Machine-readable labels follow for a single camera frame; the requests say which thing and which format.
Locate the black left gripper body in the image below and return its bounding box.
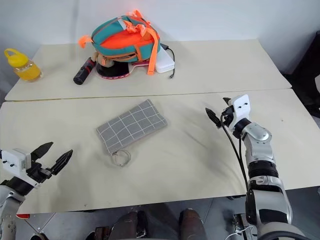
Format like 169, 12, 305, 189
24, 161, 54, 188

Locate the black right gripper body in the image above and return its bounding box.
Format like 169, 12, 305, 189
220, 105, 236, 130

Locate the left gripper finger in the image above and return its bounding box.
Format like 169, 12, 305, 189
30, 141, 54, 164
50, 149, 74, 176

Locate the grey checked fabric pouch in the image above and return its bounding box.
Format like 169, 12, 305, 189
96, 98, 169, 168

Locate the white rectangular box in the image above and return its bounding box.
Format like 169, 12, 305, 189
155, 44, 176, 74

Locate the yellow bottle with orange liquid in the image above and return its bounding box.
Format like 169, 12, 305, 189
3, 48, 44, 83

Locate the black furniture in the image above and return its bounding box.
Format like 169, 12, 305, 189
278, 29, 320, 114

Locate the black and red cylinder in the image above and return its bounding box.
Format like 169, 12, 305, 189
72, 56, 97, 86

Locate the black table tennis paddle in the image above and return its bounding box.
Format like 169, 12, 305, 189
95, 59, 151, 81

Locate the dark brown rounded shape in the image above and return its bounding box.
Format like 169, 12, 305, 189
178, 208, 207, 240

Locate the brown plush toy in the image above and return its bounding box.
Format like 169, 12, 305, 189
90, 51, 116, 69

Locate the teal and orange backpack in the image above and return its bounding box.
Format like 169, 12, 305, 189
78, 9, 162, 76

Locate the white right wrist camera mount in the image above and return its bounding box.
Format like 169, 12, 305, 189
229, 94, 251, 131

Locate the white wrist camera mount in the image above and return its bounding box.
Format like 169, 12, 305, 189
0, 148, 32, 179
229, 94, 251, 131

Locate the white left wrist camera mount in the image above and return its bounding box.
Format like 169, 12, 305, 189
0, 148, 32, 179

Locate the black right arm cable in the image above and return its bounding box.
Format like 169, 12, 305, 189
220, 111, 250, 194

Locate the silver metal table frame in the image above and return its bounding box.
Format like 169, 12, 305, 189
14, 212, 66, 240

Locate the thin black cable with plug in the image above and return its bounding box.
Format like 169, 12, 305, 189
161, 43, 176, 81

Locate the thin white cable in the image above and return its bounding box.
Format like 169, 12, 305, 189
225, 224, 255, 239

